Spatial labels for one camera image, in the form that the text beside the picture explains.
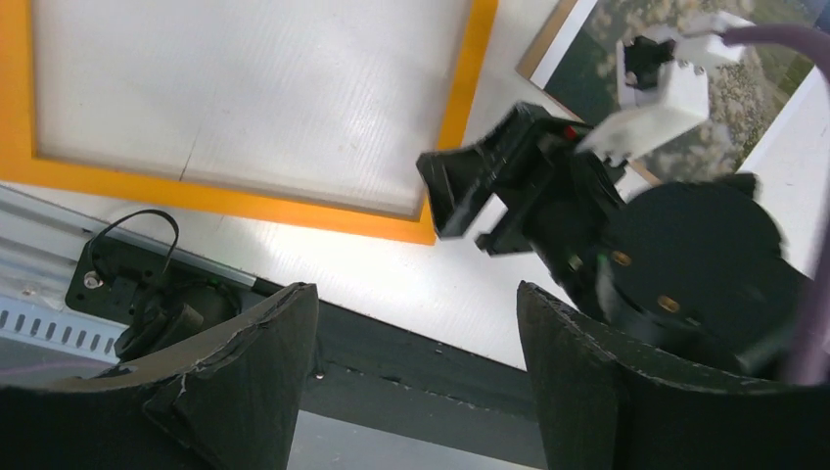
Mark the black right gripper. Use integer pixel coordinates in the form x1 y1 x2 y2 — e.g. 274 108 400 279
416 102 626 311

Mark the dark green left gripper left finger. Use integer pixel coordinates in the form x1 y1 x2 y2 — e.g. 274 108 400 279
1 283 319 469

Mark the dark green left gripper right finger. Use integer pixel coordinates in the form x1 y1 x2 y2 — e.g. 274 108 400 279
517 282 829 469

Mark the landscape photo print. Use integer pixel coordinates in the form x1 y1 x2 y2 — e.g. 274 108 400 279
543 0 829 183

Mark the yellow wooden picture frame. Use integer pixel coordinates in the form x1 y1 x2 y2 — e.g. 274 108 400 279
1 1 498 245

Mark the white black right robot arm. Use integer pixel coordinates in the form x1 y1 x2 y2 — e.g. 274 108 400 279
416 102 829 469

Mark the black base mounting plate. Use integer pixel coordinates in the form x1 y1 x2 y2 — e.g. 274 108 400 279
65 238 545 469

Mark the brown fibreboard frame backing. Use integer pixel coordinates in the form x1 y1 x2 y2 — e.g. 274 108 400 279
515 0 663 188

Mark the white slotted cable duct left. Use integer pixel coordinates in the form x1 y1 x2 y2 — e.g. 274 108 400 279
1 297 126 364

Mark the aluminium front table rail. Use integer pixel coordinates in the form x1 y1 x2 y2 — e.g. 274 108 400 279
0 184 257 306

